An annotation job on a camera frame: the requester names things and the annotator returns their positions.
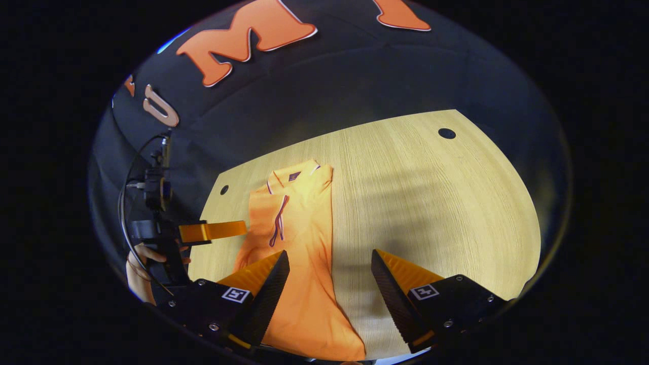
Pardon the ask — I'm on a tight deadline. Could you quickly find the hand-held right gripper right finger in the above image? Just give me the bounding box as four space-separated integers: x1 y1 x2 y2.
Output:
371 248 508 355

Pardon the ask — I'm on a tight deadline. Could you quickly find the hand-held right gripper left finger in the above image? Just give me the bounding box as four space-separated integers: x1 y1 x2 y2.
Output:
169 249 291 350

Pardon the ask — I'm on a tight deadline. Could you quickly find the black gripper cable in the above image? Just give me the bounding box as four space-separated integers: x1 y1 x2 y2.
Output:
118 133 175 297

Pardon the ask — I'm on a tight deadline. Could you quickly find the orange polo T-shirt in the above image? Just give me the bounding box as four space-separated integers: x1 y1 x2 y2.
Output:
233 160 367 361

